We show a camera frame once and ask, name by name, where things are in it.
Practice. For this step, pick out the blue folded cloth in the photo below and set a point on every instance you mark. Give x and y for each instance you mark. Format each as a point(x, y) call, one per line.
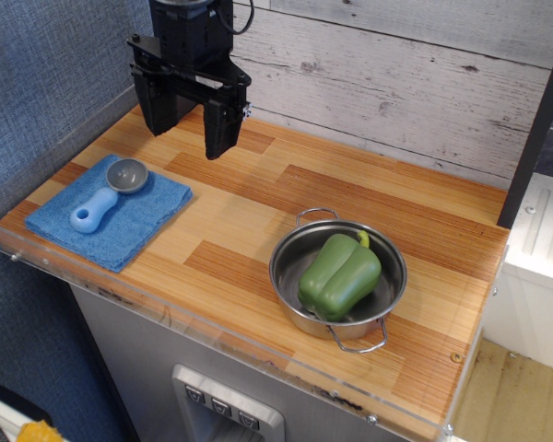
point(124, 228)

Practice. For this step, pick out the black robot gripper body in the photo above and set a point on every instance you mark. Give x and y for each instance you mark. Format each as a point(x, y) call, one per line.
point(191, 47)

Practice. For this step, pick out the yellow object bottom left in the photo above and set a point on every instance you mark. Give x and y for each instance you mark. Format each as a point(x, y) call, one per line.
point(38, 432)

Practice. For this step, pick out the blue grey measuring scoop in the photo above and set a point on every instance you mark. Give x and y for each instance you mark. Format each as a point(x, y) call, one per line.
point(124, 176)

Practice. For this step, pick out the black vertical post right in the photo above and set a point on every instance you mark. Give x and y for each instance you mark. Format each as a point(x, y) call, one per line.
point(529, 157)

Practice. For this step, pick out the green bell pepper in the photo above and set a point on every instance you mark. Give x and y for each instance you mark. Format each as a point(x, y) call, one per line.
point(343, 273)

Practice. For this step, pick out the stainless steel pot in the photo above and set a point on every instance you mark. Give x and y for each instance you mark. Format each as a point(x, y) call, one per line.
point(296, 251)

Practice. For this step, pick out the white ribbed appliance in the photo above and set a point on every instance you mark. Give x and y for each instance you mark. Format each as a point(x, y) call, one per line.
point(519, 313)

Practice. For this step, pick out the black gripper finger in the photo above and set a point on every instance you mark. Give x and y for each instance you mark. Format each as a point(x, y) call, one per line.
point(222, 127)
point(162, 108)

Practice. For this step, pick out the silver dispenser panel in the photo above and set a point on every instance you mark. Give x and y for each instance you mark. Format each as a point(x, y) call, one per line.
point(213, 411)

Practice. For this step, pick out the clear acrylic table guard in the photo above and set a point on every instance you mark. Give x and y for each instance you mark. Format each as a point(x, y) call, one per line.
point(387, 360)

